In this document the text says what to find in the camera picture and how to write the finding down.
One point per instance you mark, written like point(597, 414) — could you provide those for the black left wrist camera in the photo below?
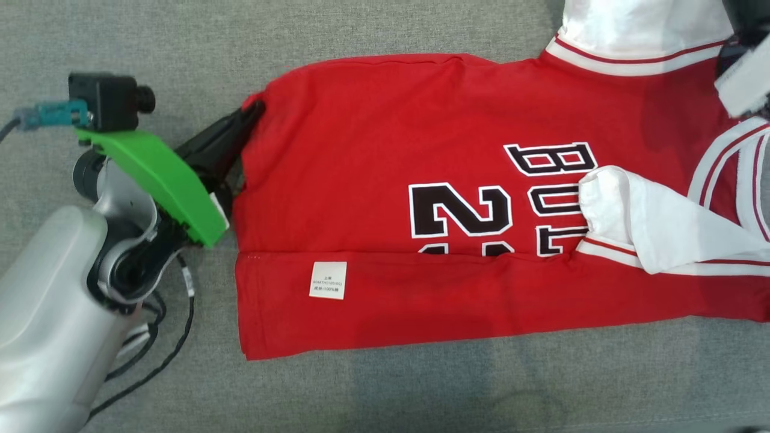
point(108, 99)

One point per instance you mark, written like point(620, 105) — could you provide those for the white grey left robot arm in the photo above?
point(48, 313)

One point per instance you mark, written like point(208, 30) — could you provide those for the red and white basketball jersey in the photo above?
point(361, 150)

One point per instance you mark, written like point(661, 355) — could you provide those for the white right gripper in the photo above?
point(749, 78)

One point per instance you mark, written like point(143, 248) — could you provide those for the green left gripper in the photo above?
point(162, 174)

